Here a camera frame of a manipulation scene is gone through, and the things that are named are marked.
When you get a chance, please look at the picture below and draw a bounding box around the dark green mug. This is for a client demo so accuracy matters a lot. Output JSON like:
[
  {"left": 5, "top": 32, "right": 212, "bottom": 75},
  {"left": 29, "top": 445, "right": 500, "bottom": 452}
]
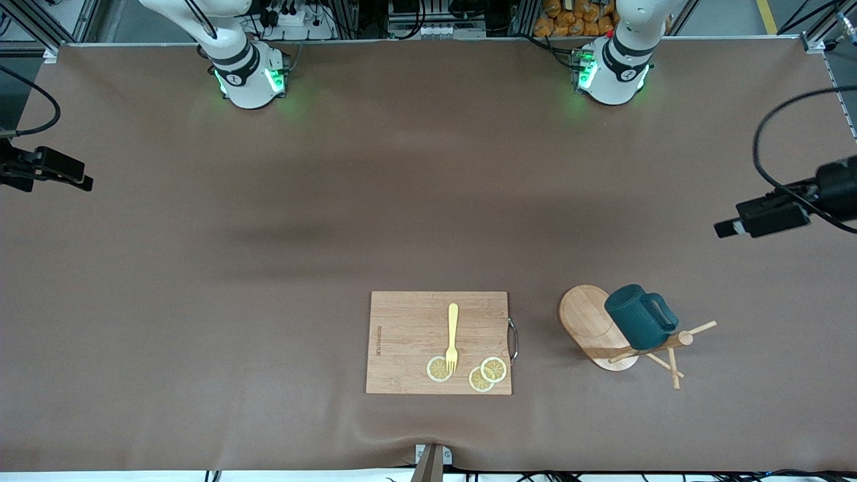
[{"left": 604, "top": 284, "right": 679, "bottom": 348}]

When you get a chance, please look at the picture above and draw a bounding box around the wooden mug tree rack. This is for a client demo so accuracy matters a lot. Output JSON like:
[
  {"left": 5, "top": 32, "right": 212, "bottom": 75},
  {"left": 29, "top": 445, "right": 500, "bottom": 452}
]
[{"left": 558, "top": 285, "right": 718, "bottom": 390}]

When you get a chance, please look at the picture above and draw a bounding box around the brown table mat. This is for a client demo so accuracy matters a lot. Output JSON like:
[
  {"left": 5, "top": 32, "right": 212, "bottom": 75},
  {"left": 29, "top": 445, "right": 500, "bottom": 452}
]
[{"left": 0, "top": 37, "right": 857, "bottom": 473}]

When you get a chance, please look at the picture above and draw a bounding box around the orange packaged goods pile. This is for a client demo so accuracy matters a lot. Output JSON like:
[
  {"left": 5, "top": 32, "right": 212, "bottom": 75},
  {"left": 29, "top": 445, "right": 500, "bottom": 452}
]
[{"left": 534, "top": 0, "right": 620, "bottom": 37}]

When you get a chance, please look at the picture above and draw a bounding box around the white power strip with plugs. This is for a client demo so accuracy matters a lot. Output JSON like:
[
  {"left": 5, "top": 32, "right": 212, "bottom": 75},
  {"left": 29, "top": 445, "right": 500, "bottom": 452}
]
[{"left": 258, "top": 0, "right": 337, "bottom": 41}]

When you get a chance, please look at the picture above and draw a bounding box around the yellow plastic fork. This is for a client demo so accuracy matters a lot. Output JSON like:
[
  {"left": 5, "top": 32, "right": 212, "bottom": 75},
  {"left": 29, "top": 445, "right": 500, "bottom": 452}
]
[{"left": 445, "top": 303, "right": 460, "bottom": 374}]

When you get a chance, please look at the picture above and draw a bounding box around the wooden cutting board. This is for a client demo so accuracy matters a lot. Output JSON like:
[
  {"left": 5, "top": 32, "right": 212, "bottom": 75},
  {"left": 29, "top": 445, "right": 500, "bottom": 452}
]
[{"left": 366, "top": 291, "right": 520, "bottom": 396}]

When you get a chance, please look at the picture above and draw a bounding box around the white terminal block strip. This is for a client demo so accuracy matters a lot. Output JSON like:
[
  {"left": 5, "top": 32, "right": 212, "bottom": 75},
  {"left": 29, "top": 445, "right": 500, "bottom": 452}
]
[{"left": 388, "top": 22, "right": 487, "bottom": 39}]

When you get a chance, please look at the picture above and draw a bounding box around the black electronics equipment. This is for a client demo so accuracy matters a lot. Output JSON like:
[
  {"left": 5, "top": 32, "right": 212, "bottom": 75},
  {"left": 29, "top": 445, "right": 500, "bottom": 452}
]
[{"left": 387, "top": 0, "right": 493, "bottom": 24}]

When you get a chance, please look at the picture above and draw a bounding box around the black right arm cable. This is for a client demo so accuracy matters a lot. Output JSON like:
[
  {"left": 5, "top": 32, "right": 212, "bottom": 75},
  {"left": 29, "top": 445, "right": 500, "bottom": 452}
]
[{"left": 0, "top": 65, "right": 62, "bottom": 138}]

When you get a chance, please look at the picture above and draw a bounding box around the aluminium frame post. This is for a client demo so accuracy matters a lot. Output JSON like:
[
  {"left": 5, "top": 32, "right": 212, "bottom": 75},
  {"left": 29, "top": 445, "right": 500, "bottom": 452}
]
[
  {"left": 800, "top": 0, "right": 857, "bottom": 54},
  {"left": 13, "top": 0, "right": 101, "bottom": 64}
]

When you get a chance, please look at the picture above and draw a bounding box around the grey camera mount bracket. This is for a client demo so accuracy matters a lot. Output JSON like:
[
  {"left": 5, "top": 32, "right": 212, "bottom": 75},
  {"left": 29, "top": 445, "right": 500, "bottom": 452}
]
[{"left": 414, "top": 443, "right": 453, "bottom": 482}]

